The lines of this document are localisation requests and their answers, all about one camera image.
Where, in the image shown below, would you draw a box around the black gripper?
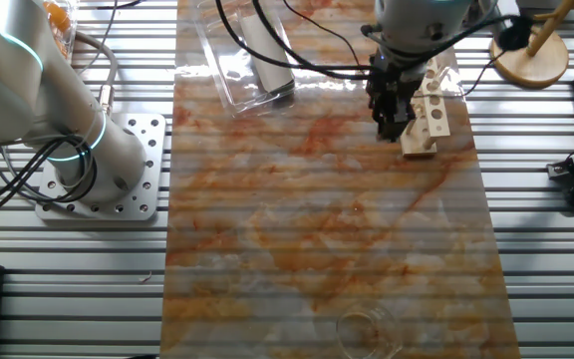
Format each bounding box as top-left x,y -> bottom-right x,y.
366,47 -> 421,144

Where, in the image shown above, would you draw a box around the wooden test tube rack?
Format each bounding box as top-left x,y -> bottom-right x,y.
399,57 -> 452,160

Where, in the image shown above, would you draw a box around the wooden pole stand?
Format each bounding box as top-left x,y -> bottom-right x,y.
489,0 -> 574,90

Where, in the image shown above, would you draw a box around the orange marble pattern mat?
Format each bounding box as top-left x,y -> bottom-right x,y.
159,0 -> 521,359

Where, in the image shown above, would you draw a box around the grey rectangular block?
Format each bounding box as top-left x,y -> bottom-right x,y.
239,10 -> 297,96

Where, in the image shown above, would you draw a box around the clear plastic tray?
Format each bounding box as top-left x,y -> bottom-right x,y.
191,0 -> 301,117

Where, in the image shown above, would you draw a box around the clear glass beaker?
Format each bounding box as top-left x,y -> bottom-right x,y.
335,304 -> 404,359

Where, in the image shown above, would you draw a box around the orange fruit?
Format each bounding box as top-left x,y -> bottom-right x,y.
53,35 -> 71,60
42,1 -> 73,32

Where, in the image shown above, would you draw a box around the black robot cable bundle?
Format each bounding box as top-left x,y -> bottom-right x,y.
0,0 -> 535,223

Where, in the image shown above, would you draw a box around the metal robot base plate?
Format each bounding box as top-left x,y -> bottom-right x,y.
35,112 -> 167,222

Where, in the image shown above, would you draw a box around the grey hose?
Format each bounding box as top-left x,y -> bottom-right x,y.
72,30 -> 120,117

